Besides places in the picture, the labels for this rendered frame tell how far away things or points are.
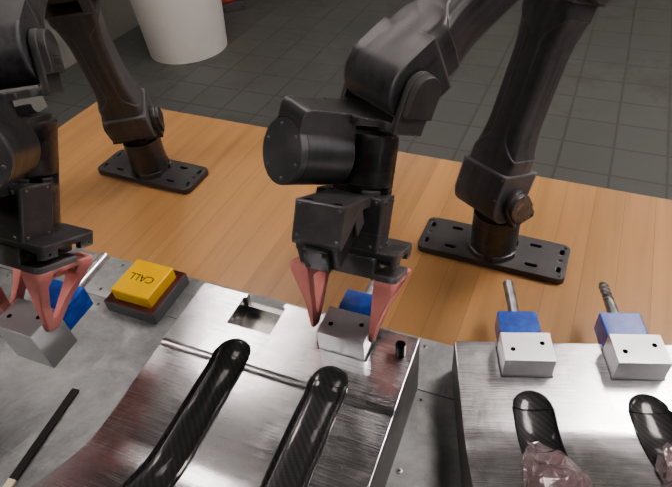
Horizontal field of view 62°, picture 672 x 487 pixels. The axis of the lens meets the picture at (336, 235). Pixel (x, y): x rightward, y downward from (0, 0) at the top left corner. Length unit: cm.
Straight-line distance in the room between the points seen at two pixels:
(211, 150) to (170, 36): 239
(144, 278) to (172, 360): 20
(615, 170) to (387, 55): 203
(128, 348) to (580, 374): 53
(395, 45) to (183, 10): 291
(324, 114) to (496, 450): 34
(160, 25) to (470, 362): 302
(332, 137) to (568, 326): 41
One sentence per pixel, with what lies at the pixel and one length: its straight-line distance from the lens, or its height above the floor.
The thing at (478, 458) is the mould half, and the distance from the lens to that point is 56.
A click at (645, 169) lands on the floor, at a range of 252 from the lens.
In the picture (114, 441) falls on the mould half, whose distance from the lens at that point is 59.
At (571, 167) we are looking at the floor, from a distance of 244.
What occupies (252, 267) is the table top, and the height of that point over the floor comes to 80.
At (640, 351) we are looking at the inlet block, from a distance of 64.
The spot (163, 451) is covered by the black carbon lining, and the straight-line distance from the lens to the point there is 57.
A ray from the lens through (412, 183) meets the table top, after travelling 94.
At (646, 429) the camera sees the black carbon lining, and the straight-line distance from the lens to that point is 63.
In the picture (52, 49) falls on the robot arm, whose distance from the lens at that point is 57.
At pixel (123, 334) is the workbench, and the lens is 79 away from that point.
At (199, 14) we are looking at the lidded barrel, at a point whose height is 26.
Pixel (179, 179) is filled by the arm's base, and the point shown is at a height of 81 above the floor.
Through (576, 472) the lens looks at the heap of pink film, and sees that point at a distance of 53.
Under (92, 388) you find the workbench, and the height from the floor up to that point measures 80.
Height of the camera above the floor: 136
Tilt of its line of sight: 42 degrees down
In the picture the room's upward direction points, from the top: 6 degrees counter-clockwise
